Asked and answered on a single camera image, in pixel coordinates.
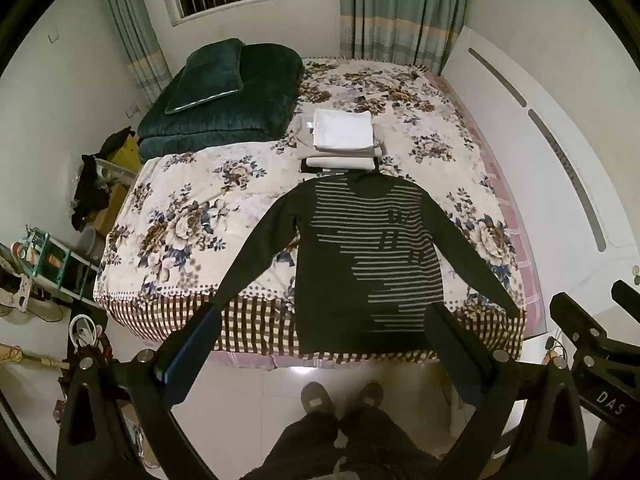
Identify person's shoe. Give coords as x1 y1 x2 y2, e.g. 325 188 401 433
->
300 381 337 419
349 381 385 414

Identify dark green pillow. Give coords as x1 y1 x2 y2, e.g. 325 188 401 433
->
164 38 246 115

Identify white folded shirt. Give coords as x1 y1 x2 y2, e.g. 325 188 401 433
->
313 108 375 152

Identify white bed headboard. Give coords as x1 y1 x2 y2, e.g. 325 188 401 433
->
440 25 640 283

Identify person's right shoe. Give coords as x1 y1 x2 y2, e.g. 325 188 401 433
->
349 381 385 414

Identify wooden stick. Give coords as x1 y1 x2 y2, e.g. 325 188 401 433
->
0 342 69 370

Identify dark striped sweater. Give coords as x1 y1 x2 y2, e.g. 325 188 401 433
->
212 172 521 358

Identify white black-trimmed folded garment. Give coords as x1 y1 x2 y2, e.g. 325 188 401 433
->
298 156 382 175

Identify yellow box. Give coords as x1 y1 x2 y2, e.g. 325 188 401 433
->
109 130 142 177

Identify grey bucket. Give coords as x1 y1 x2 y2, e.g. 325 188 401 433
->
76 224 107 262

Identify dark green folded quilt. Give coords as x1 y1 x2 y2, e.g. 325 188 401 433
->
137 43 304 162

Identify black clothes heap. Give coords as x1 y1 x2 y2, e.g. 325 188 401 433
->
71 127 134 232

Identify beige folded garment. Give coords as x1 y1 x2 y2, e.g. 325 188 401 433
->
292 119 386 159

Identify person's left shoe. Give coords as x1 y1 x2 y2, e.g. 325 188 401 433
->
300 381 337 419

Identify floral blanket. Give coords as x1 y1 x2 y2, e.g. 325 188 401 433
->
94 57 527 367

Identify person's dark trousers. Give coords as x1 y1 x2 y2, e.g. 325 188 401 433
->
249 404 453 480

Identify teal storage rack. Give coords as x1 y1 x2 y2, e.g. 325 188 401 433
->
19 229 97 307

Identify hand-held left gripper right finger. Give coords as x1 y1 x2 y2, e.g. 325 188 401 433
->
424 302 590 480

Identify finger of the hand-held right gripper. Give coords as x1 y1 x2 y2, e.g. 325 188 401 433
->
549 292 609 357
612 279 640 314

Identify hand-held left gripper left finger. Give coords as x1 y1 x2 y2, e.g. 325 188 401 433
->
56 303 224 480

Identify grey-blue striped curtain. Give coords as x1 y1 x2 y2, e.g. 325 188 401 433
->
96 0 167 112
339 0 474 75

